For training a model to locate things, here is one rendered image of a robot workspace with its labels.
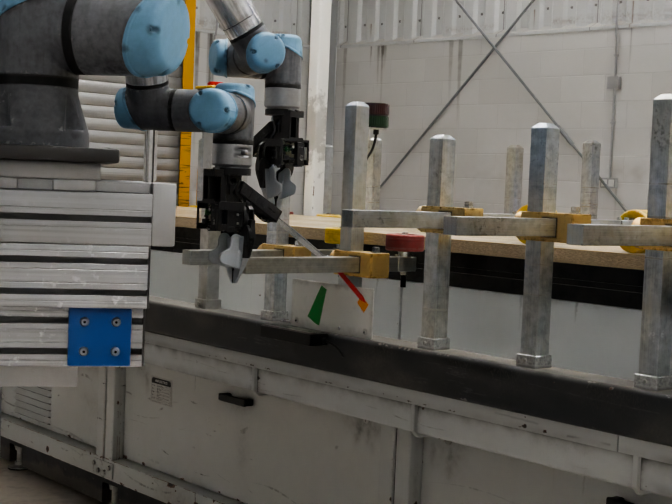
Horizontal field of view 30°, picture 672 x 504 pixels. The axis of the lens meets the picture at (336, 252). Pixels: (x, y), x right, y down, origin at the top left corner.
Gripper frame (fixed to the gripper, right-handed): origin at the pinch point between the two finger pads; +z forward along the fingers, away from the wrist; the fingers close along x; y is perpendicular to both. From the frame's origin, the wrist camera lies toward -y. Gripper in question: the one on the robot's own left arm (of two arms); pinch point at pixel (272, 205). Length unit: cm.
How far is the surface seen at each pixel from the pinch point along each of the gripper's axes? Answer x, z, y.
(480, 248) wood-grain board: 27.0, 6.9, 34.7
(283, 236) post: 8.0, 6.9, -6.3
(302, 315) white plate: 5.3, 23.0, 4.8
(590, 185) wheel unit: 115, -7, -8
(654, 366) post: 6, 22, 93
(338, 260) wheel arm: -0.2, 10.0, 22.4
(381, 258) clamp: 8.0, 9.5, 25.9
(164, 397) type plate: 31, 57, -88
